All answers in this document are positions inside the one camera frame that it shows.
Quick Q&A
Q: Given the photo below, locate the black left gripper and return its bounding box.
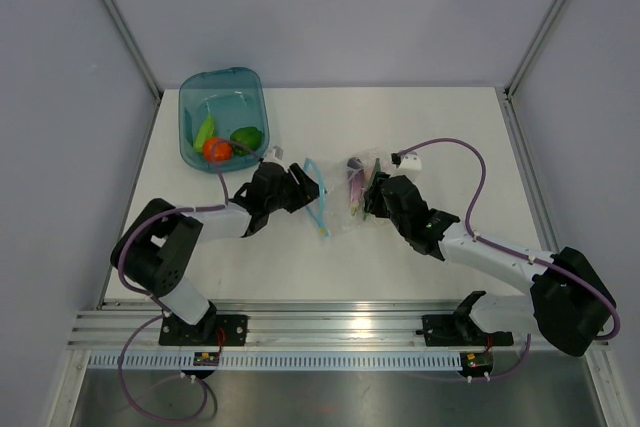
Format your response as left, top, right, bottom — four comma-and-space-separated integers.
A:
266, 164, 325, 213

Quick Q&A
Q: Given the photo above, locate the clear zip top bag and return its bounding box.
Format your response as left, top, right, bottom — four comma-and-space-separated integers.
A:
303, 149, 391, 238

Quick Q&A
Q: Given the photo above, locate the purple toy eggplant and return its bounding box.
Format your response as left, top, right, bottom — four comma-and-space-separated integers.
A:
347, 157, 366, 217

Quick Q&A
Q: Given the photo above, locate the green toy bell pepper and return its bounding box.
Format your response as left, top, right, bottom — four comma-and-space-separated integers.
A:
230, 126, 263, 156

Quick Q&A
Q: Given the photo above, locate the orange toy pumpkin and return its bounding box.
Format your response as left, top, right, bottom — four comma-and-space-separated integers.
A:
202, 137, 233, 163

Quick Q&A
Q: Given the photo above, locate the light green toy vegetable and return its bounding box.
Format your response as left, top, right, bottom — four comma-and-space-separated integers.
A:
193, 114, 215, 152

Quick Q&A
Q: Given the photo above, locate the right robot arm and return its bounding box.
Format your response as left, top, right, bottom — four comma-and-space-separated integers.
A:
364, 172, 615, 357

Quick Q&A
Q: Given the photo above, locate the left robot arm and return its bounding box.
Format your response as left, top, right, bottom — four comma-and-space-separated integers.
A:
110, 161, 325, 347

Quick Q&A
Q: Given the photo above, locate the dark green toy chili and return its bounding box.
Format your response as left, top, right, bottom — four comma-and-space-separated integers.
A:
362, 158, 381, 220

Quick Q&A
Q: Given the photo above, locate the teal plastic bin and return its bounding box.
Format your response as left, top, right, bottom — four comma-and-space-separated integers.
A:
178, 67, 270, 173

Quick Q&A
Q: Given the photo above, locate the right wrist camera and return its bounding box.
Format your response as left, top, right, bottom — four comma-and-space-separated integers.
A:
391, 152, 422, 181

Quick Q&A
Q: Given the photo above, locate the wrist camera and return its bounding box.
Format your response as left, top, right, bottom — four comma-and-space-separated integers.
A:
262, 145, 283, 165
391, 152, 422, 181

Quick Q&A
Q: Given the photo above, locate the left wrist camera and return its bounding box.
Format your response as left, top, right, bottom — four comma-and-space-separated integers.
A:
262, 145, 283, 165

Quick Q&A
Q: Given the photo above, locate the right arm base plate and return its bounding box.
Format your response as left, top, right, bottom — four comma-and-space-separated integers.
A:
415, 314, 514, 348

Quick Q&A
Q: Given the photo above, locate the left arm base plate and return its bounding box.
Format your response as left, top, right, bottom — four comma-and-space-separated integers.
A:
158, 314, 249, 347

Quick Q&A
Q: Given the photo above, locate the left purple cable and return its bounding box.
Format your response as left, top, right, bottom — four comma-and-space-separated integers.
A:
114, 139, 266, 421

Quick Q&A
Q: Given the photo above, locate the aluminium mounting rail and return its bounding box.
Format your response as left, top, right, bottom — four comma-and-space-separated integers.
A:
67, 299, 611, 348

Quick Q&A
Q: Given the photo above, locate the white slotted cable duct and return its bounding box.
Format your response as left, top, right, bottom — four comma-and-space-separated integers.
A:
88, 350, 462, 372

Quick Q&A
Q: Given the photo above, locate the left aluminium frame post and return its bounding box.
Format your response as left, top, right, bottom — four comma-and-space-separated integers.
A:
99, 0, 163, 103

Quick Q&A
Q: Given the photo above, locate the aluminium frame post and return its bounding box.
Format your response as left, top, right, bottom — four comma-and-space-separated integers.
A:
504, 0, 569, 102
99, 0, 163, 103

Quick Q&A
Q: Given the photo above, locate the right aluminium frame post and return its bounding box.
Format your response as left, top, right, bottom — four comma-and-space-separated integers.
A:
504, 0, 569, 102

